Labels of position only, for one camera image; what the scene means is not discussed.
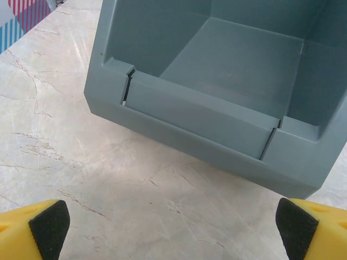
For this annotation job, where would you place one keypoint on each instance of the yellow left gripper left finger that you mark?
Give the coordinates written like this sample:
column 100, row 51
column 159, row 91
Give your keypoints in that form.
column 16, row 233

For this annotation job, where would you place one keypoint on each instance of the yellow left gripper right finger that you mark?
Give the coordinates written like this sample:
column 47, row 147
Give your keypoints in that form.
column 325, row 233

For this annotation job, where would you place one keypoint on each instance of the grey plastic storage bin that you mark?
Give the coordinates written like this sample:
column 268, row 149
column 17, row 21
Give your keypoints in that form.
column 217, row 122

